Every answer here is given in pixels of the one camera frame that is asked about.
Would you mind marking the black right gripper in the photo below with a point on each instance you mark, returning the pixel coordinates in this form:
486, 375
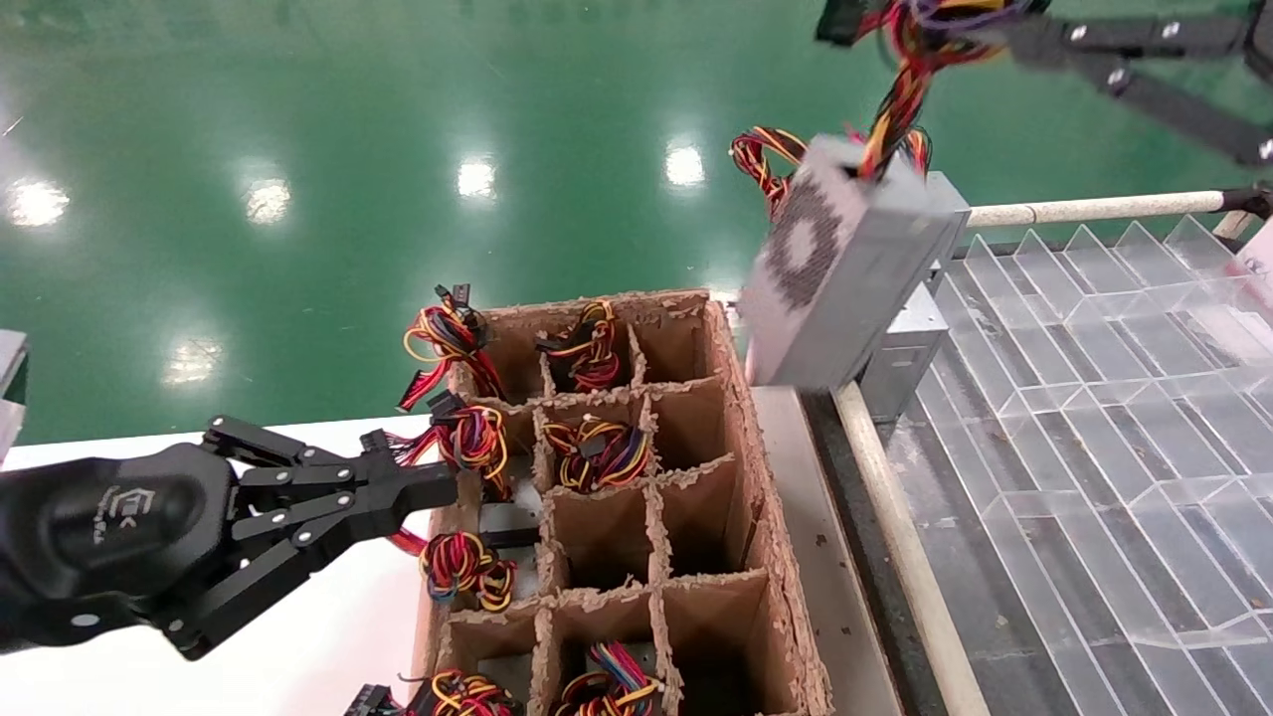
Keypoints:
1265, 45

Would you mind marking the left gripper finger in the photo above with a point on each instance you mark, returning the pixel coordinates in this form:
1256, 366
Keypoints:
398, 482

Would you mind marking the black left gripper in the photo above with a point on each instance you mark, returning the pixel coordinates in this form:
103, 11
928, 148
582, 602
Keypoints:
99, 537

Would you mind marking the black pipe joint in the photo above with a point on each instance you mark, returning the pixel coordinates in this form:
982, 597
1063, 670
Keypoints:
1248, 202

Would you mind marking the brown cardboard divider box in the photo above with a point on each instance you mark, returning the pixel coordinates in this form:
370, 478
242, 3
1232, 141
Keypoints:
607, 537

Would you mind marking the grey shelf corner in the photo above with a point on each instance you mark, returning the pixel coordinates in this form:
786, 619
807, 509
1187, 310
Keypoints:
8, 358

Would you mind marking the clear acrylic divider tray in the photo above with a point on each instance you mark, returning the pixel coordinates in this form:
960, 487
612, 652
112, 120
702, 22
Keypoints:
1094, 398

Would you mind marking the beige ledge board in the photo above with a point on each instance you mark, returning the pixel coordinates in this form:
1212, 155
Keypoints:
806, 517

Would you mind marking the white padded cart rail pipe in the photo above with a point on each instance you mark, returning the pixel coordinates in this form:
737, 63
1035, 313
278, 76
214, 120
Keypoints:
1094, 209
1235, 225
910, 557

